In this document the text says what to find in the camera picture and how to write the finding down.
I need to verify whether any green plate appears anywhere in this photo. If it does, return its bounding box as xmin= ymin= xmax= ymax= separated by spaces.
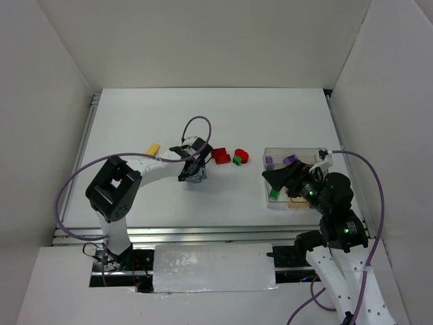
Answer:
xmin=269 ymin=189 xmax=279 ymax=200

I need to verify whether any small purple lego plate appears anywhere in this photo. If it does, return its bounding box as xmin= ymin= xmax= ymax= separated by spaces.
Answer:
xmin=186 ymin=170 xmax=207 ymax=183

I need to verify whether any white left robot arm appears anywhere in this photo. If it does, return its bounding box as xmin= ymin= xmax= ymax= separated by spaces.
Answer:
xmin=85 ymin=137 xmax=213 ymax=269

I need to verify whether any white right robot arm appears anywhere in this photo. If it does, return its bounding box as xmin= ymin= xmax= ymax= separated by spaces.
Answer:
xmin=262 ymin=160 xmax=395 ymax=324

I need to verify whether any right arm base joint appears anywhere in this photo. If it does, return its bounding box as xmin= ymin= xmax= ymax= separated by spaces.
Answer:
xmin=266 ymin=230 xmax=326 ymax=268

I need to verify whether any left arm base joint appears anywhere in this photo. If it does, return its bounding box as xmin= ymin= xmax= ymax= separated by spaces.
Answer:
xmin=83 ymin=242 xmax=153 ymax=272

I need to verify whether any clear plastic bin middle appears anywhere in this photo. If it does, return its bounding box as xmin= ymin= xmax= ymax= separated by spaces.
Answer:
xmin=288 ymin=197 xmax=312 ymax=209

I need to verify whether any clear plastic bin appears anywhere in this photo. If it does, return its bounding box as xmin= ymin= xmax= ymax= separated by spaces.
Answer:
xmin=263 ymin=162 xmax=295 ymax=210
xmin=263 ymin=148 xmax=319 ymax=171
xmin=288 ymin=197 xmax=312 ymax=209

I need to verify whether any clear plastic bin front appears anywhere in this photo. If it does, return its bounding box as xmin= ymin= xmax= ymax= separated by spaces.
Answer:
xmin=263 ymin=162 xmax=295 ymax=210

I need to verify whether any clear plastic bin rear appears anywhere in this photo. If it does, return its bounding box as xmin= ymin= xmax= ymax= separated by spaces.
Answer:
xmin=263 ymin=148 xmax=319 ymax=171

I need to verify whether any long yellow lego brick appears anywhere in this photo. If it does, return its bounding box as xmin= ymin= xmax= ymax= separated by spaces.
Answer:
xmin=146 ymin=143 xmax=160 ymax=156

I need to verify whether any red rounded lego brick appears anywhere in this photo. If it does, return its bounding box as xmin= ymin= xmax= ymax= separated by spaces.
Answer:
xmin=234 ymin=148 xmax=249 ymax=164

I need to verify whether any green square lego brick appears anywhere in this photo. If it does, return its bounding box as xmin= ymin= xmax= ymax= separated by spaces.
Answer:
xmin=232 ymin=156 xmax=242 ymax=166

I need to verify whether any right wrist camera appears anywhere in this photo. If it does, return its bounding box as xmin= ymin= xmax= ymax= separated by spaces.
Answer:
xmin=313 ymin=148 xmax=333 ymax=171

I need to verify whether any aluminium table edge rail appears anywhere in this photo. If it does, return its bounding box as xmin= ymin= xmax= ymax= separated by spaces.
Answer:
xmin=50 ymin=225 xmax=376 ymax=246

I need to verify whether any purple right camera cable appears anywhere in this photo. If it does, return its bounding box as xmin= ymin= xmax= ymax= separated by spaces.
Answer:
xmin=286 ymin=150 xmax=386 ymax=325

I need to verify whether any purple camera cable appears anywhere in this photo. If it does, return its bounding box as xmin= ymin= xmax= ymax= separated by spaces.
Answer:
xmin=286 ymin=150 xmax=386 ymax=325
xmin=55 ymin=116 xmax=213 ymax=287

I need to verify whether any left side rail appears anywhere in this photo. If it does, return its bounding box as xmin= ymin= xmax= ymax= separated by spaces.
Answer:
xmin=59 ymin=93 xmax=101 ymax=221

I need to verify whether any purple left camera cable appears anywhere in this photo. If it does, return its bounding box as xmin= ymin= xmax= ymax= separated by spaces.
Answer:
xmin=55 ymin=116 xmax=213 ymax=287

